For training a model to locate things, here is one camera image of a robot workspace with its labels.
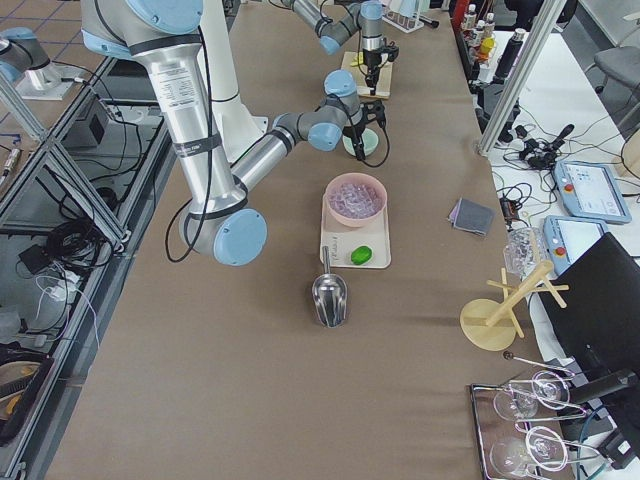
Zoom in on wooden cutting board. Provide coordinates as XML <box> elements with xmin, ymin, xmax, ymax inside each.
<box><xmin>341</xmin><ymin>51</ymin><xmax>393</xmax><ymax>100</ymax></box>

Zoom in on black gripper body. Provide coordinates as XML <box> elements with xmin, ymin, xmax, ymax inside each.
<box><xmin>343</xmin><ymin>99</ymin><xmax>386</xmax><ymax>138</ymax></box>
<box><xmin>361</xmin><ymin>42</ymin><xmax>399</xmax><ymax>75</ymax></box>

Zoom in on mint green bowl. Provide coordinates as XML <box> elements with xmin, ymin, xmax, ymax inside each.
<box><xmin>342</xmin><ymin>128</ymin><xmax>379</xmax><ymax>157</ymax></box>

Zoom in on black water bottle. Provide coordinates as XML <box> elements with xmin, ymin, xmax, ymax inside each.
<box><xmin>494</xmin><ymin>28</ymin><xmax>526</xmax><ymax>83</ymax></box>

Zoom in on upper teach pendant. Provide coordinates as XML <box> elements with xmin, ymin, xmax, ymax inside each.
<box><xmin>553</xmin><ymin>160</ymin><xmax>632</xmax><ymax>224</ymax></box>

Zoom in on lower teach pendant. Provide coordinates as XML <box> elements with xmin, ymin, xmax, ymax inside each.
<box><xmin>543</xmin><ymin>215</ymin><xmax>609</xmax><ymax>275</ymax></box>

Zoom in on beige plastic tray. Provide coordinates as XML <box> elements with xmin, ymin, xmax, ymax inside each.
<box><xmin>319</xmin><ymin>201</ymin><xmax>392</xmax><ymax>269</ymax></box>

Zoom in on aluminium frame post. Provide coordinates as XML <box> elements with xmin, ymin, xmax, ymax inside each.
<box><xmin>477</xmin><ymin>0</ymin><xmax>566</xmax><ymax>157</ymax></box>

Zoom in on upper wine glass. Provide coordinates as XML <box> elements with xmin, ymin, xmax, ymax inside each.
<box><xmin>493</xmin><ymin>370</ymin><xmax>569</xmax><ymax>421</ymax></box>

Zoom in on white wire rack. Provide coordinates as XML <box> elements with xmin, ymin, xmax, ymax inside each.
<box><xmin>382</xmin><ymin>0</ymin><xmax>440</xmax><ymax>33</ymax></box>

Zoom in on clear plastic cup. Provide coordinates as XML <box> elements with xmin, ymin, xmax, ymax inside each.
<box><xmin>503</xmin><ymin>227</ymin><xmax>545</xmax><ymax>277</ymax></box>

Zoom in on metal glass rack tray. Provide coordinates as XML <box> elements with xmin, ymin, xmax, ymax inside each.
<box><xmin>469</xmin><ymin>384</ymin><xmax>603</xmax><ymax>479</ymax></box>

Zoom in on wine glass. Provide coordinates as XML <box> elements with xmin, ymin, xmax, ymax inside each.
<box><xmin>489</xmin><ymin>426</ymin><xmax>569</xmax><ymax>479</ymax></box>
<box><xmin>493</xmin><ymin>370</ymin><xmax>569</xmax><ymax>421</ymax></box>

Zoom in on yellow measuring spoon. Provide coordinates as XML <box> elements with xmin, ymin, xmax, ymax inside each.
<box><xmin>349</xmin><ymin>52</ymin><xmax>364</xmax><ymax>67</ymax></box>

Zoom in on wooden cup tree stand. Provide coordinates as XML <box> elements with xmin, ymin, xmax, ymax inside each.
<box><xmin>459</xmin><ymin>260</ymin><xmax>569</xmax><ymax>351</ymax></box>

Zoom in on pink bowl of ice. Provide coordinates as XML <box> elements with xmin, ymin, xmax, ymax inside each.
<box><xmin>324</xmin><ymin>172</ymin><xmax>388</xmax><ymax>228</ymax></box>

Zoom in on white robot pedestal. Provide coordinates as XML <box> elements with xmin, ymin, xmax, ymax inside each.
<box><xmin>197</xmin><ymin>0</ymin><xmax>268</xmax><ymax>163</ymax></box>

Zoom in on lower wine glass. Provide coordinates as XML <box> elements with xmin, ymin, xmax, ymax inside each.
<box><xmin>489</xmin><ymin>426</ymin><xmax>569</xmax><ymax>479</ymax></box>

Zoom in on black monitor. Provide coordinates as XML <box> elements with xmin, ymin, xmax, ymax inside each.
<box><xmin>540</xmin><ymin>233</ymin><xmax>639</xmax><ymax>377</ymax></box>

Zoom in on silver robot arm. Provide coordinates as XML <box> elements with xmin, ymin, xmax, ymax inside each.
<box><xmin>271</xmin><ymin>0</ymin><xmax>399</xmax><ymax>98</ymax></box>
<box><xmin>81</xmin><ymin>1</ymin><xmax>385</xmax><ymax>266</ymax></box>

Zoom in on teach pendant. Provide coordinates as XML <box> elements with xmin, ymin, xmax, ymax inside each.
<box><xmin>543</xmin><ymin>215</ymin><xmax>609</xmax><ymax>275</ymax></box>
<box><xmin>553</xmin><ymin>160</ymin><xmax>632</xmax><ymax>224</ymax></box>

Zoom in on metal ice scoop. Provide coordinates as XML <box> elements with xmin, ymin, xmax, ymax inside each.
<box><xmin>311</xmin><ymin>245</ymin><xmax>348</xmax><ymax>328</ymax></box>

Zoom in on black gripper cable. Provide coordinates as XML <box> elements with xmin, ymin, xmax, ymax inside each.
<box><xmin>329</xmin><ymin>94</ymin><xmax>391</xmax><ymax>169</ymax></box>
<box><xmin>319</xmin><ymin>0</ymin><xmax>401</xmax><ymax>71</ymax></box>

